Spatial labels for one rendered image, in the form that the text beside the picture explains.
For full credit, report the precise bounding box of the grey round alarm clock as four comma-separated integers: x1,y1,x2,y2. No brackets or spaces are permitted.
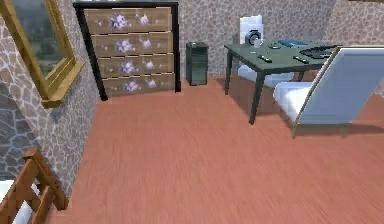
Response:
245,29,263,47

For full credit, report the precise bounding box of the white chair with wooden frame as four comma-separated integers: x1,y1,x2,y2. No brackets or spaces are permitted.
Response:
273,45,384,140

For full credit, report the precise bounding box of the wooden framed window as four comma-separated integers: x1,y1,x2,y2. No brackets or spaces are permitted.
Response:
0,0,86,109

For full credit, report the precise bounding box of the black wooden chest of drawers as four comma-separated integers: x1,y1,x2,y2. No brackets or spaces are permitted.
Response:
72,0,183,102

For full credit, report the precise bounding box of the teal book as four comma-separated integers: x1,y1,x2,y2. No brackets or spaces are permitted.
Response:
278,39,308,48

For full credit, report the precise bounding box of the dark green bin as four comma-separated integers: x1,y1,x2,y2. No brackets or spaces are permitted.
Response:
185,41,210,87

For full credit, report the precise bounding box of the dark green table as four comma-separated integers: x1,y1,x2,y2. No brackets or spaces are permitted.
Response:
223,39,344,126

